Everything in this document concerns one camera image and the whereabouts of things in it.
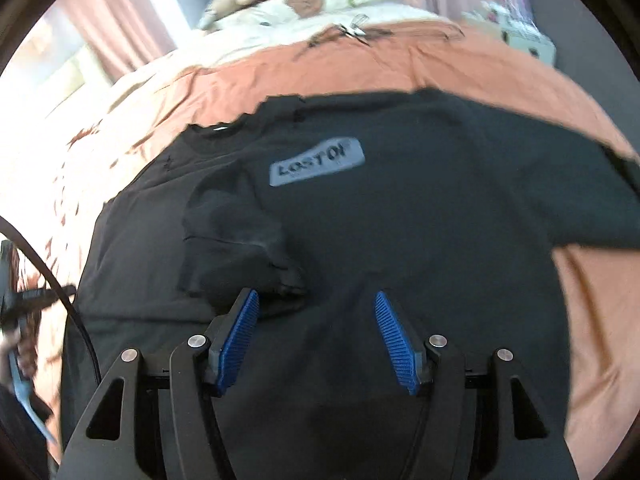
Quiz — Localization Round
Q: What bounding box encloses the cream bed sheet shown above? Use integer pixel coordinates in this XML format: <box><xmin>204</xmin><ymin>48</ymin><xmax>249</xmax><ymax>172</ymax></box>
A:
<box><xmin>175</xmin><ymin>2</ymin><xmax>451</xmax><ymax>68</ymax></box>

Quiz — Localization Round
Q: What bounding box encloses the beige plush toy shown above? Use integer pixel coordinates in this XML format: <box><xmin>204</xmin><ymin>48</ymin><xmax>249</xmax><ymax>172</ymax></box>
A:
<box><xmin>199</xmin><ymin>0</ymin><xmax>265</xmax><ymax>31</ymax></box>

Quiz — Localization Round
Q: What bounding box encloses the black cable tangle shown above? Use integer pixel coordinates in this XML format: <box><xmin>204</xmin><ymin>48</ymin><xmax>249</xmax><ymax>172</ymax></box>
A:
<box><xmin>304</xmin><ymin>12</ymin><xmax>396</xmax><ymax>49</ymax></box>

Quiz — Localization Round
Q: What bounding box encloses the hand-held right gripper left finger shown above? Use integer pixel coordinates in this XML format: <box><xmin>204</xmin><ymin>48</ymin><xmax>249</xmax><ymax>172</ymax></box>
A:
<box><xmin>57</xmin><ymin>287</ymin><xmax>261</xmax><ymax>480</ymax></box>

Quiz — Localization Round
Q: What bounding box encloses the black printed sweatshirt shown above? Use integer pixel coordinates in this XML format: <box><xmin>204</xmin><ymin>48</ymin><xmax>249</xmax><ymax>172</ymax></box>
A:
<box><xmin>60</xmin><ymin>87</ymin><xmax>640</xmax><ymax>480</ymax></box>

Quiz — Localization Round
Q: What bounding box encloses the pale green drawer unit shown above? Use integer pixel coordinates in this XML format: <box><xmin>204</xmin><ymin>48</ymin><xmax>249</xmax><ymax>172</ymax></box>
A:
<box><xmin>500</xmin><ymin>2</ymin><xmax>558</xmax><ymax>67</ymax></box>

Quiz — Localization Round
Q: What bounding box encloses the person's left hand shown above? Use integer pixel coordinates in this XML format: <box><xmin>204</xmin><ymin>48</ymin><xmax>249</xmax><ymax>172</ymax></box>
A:
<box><xmin>0</xmin><ymin>327</ymin><xmax>40</xmax><ymax>392</ymax></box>

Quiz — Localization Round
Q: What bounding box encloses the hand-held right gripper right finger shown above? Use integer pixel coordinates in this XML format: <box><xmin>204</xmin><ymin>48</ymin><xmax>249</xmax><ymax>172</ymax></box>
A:
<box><xmin>375</xmin><ymin>290</ymin><xmax>581</xmax><ymax>480</ymax></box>

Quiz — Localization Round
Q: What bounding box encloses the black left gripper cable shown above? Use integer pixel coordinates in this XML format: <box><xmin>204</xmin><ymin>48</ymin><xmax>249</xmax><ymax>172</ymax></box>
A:
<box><xmin>0</xmin><ymin>216</ymin><xmax>103</xmax><ymax>391</ymax></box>

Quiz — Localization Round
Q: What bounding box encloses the orange-brown blanket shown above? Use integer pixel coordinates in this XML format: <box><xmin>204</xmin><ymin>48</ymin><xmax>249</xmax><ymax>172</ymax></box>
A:
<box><xmin>0</xmin><ymin>17</ymin><xmax>640</xmax><ymax>466</ymax></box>

